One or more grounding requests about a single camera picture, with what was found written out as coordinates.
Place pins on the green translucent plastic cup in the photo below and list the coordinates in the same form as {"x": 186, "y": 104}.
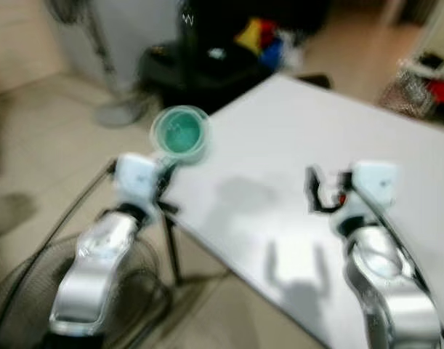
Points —
{"x": 179, "y": 133}

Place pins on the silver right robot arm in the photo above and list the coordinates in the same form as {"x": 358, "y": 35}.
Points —
{"x": 389, "y": 287}

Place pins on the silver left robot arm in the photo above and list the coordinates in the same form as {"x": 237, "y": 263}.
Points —
{"x": 98, "y": 269}

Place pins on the black table leg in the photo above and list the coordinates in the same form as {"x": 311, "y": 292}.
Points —
{"x": 172, "y": 251}

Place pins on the black round floor fan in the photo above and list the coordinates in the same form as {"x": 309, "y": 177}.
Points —
{"x": 145, "y": 291}

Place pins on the black bulky chair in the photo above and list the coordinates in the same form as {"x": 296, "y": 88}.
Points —
{"x": 207, "y": 62}

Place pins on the yellow red blue toys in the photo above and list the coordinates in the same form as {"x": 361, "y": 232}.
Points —
{"x": 261, "y": 42}

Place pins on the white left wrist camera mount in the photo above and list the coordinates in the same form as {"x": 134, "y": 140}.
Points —
{"x": 134, "y": 179}

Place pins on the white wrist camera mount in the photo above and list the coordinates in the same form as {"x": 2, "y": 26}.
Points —
{"x": 134, "y": 179}
{"x": 376, "y": 183}

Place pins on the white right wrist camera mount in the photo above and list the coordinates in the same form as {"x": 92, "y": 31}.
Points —
{"x": 376, "y": 183}

